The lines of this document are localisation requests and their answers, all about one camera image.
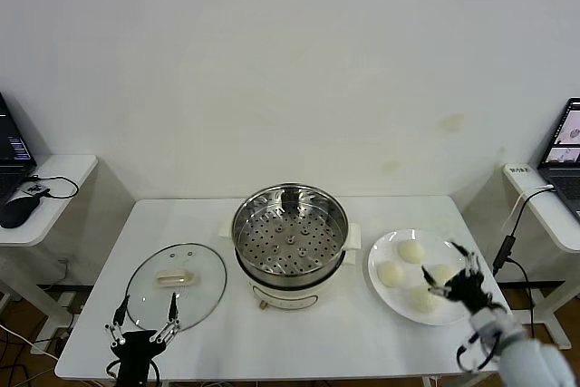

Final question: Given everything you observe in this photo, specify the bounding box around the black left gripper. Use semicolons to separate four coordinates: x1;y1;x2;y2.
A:
103;291;182;387

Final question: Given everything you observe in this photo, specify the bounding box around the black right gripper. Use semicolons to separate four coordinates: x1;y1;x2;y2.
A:
421;241;495;315

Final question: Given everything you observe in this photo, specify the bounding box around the white steamed baozi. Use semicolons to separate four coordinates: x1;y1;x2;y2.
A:
397;239;427;266
428;263;459;286
408;285;443;314
376;260;406;289

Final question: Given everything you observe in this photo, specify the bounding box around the glass lid with cream handle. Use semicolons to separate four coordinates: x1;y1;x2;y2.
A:
123;242;228;334

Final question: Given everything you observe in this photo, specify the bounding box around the stainless steel steamer basket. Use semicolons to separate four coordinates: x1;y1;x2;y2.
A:
230;182;350;284

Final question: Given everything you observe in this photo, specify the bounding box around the white round plate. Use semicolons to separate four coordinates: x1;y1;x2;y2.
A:
366;227;479;327

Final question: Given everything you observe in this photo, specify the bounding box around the white side table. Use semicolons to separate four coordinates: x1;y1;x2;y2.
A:
0;153;99;356
502;162;580;350

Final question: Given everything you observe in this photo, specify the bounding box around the white electric cooking pot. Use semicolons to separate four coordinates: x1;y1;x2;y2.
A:
218;217;363;312

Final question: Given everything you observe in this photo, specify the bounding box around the open dark laptop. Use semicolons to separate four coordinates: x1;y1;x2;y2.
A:
0;92;38;207
536;96;580;221

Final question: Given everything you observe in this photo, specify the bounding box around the black computer mouse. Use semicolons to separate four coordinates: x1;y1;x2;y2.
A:
0;196;41;229

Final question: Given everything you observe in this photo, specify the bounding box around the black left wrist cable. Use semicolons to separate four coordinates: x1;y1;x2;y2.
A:
104;357;163;383

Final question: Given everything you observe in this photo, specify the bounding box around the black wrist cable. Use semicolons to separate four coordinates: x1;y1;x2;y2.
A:
104;357;163;383
455;334;498;373

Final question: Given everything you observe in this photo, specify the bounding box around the black adapter with cable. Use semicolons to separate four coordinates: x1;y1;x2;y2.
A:
492;185;555;276

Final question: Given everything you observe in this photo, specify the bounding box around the long black cable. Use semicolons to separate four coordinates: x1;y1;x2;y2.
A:
505;256;538;341

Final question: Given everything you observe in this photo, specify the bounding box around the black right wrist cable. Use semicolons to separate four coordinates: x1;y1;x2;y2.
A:
455;334;498;373

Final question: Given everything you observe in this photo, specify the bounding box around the white laptop cable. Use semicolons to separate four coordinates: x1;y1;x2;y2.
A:
510;183;555;227

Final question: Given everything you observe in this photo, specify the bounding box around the thin white cable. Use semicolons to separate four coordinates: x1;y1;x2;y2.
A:
0;324;58;356

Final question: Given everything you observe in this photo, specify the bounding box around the black hub cable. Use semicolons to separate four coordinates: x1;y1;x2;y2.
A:
24;173;81;201

